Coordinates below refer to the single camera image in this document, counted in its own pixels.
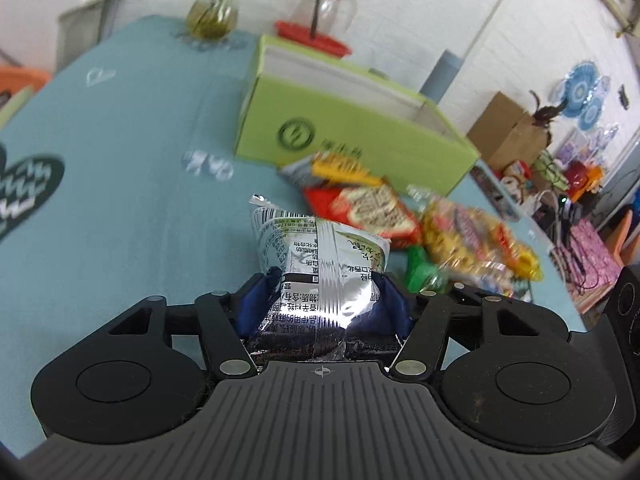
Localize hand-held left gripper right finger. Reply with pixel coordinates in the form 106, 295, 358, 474
375, 272, 571, 381

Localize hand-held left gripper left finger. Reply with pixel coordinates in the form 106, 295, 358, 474
107, 267, 283, 380

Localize small translucent green snack packet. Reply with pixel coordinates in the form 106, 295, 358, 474
404, 245, 446, 293

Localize silver snack packet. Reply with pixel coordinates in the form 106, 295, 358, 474
248, 192, 416, 363

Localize yellow bag of snacks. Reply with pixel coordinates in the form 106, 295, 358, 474
407, 185, 543, 298

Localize light green cardboard box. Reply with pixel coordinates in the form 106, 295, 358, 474
234, 34, 481, 196

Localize purple patterned cloth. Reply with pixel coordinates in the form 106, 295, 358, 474
570, 220, 623, 286

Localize orange chair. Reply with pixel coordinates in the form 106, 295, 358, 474
602, 210, 640, 266

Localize red snack packet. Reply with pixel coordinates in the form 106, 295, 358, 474
302, 183, 423, 251

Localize red toy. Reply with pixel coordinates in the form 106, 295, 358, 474
565, 160, 591, 192

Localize yellow and grey snack packet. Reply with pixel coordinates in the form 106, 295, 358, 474
277, 151, 386, 191

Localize green and white patterned bag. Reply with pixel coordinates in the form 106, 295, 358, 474
532, 152, 566, 188

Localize teal printed tablecloth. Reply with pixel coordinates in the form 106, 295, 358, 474
0, 15, 586, 461

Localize brown cardboard box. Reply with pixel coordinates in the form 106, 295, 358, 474
467, 91, 553, 171

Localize grey-blue cylinder bottle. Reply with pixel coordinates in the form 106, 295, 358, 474
422, 50, 463, 106

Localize glass vase with yellow flowers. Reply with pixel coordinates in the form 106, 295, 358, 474
140, 0, 311, 41

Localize clear glass pitcher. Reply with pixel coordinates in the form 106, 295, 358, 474
292, 0, 358, 38

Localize dark stick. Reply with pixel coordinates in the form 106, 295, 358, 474
310, 0, 328, 38

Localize orange plastic basket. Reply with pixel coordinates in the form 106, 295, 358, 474
0, 66, 52, 98

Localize white cabinet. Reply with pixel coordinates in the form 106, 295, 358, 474
55, 0, 126, 73

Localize blue patterned wall fans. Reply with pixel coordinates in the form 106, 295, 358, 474
562, 61, 612, 131

